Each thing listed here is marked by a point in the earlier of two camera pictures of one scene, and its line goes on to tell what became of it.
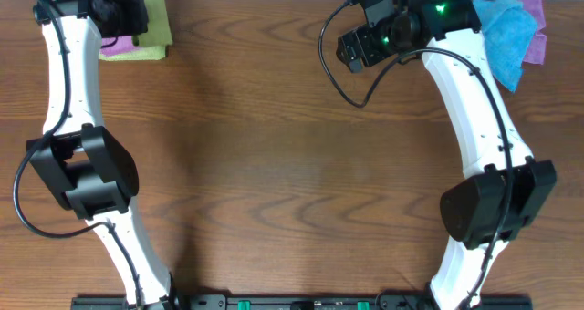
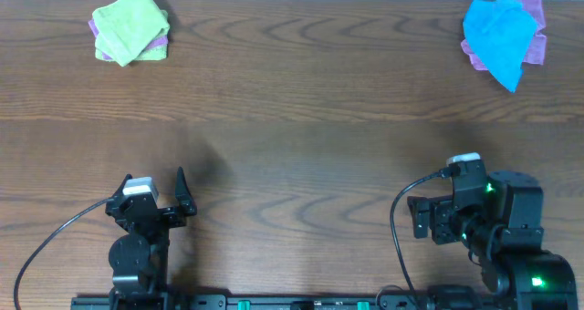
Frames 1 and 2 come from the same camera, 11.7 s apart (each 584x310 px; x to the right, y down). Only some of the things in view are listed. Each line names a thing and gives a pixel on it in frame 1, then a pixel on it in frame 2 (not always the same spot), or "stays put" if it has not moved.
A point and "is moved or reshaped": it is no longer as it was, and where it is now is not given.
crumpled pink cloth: (537, 52) stays put
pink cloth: (121, 44) -> (161, 42)
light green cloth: (159, 30) is moved or reshaped
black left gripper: (132, 15) -> (165, 214)
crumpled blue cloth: (507, 26) stays put
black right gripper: (354, 48) -> (439, 222)
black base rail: (300, 303) stays put
